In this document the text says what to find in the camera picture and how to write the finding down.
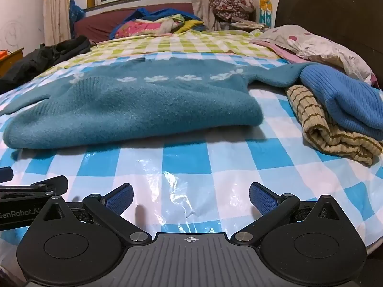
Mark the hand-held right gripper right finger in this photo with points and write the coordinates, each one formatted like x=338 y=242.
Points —
x=264 y=201

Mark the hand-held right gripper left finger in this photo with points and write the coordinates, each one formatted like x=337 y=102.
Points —
x=119 y=201

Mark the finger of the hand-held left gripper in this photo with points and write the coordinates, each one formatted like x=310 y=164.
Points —
x=52 y=184
x=6 y=175

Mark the teal knit sweater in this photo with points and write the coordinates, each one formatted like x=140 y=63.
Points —
x=134 y=104

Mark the beige striped knit garment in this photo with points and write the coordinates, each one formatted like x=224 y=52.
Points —
x=326 y=131

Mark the wooden side shelf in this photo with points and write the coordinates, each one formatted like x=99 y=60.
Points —
x=12 y=62

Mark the orange item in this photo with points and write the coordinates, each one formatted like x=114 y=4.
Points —
x=4 y=53

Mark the black jacket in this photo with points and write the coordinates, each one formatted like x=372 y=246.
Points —
x=45 y=55

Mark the blue ribbed knit sweater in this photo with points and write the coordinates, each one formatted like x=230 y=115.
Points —
x=344 y=101

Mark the pink blanket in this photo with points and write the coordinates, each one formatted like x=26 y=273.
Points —
x=284 y=52

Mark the floral print pillow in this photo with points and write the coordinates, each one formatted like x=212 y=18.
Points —
x=317 y=46

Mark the maroon sofa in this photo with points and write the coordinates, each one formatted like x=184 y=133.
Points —
x=95 y=22

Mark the blue plastic bag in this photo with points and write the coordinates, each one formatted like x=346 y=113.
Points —
x=76 y=13

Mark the green checkered plastic sheet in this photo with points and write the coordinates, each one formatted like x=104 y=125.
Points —
x=191 y=43

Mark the pink floral quilt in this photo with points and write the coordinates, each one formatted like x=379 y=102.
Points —
x=140 y=27

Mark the stack of papers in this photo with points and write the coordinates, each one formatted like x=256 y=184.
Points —
x=248 y=23

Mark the yellow cloth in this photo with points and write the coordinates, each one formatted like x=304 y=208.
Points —
x=190 y=25

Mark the yellow and blue carton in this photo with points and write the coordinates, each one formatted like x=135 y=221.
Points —
x=266 y=10

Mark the pile of colourful bedding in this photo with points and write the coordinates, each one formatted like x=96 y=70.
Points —
x=155 y=13

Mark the brown floral cloth bundle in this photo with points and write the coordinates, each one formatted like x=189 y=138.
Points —
x=232 y=4

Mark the dark wooden headboard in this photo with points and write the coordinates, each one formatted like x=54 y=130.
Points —
x=338 y=6

